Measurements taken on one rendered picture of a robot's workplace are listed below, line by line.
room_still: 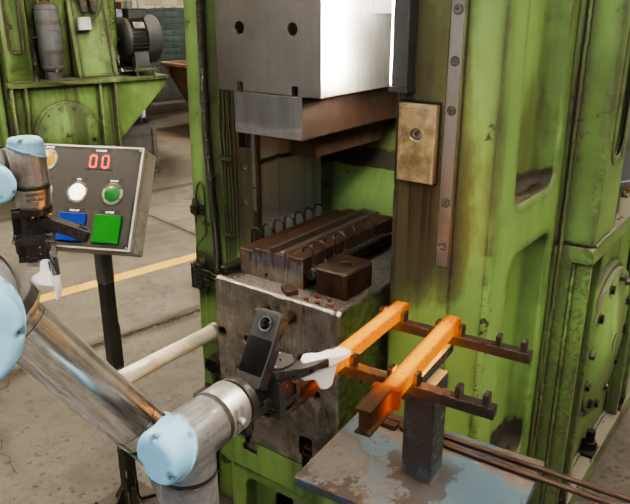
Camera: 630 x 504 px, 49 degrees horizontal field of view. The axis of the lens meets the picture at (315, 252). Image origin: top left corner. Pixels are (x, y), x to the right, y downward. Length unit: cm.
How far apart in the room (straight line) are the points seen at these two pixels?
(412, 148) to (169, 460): 91
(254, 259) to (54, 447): 138
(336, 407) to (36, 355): 87
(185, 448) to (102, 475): 176
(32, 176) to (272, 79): 55
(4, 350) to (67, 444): 209
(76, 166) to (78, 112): 436
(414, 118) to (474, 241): 30
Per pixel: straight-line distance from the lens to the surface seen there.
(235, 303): 172
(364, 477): 139
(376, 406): 106
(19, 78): 614
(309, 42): 150
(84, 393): 97
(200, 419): 91
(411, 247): 161
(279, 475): 189
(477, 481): 141
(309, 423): 172
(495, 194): 149
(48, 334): 93
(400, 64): 150
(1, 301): 74
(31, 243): 163
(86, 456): 275
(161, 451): 88
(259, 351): 100
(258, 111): 161
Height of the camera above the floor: 156
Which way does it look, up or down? 20 degrees down
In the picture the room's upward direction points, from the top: straight up
